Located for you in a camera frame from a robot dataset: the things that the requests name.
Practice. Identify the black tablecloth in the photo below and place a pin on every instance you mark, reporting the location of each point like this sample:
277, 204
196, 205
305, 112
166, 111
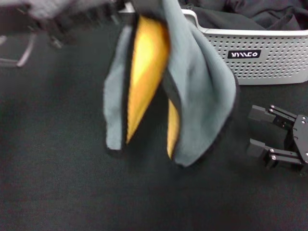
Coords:
72, 180

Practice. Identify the black cloth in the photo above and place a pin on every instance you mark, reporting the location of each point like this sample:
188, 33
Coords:
264, 14

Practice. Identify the grey perforated storage box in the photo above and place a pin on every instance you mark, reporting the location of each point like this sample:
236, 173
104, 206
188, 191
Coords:
264, 72

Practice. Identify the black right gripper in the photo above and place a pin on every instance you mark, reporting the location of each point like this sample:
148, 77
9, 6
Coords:
300, 139

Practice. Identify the grey and yellow towel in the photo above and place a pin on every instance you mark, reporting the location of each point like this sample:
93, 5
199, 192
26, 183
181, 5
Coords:
204, 96

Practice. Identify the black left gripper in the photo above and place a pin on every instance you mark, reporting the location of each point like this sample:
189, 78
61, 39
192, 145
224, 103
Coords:
62, 31

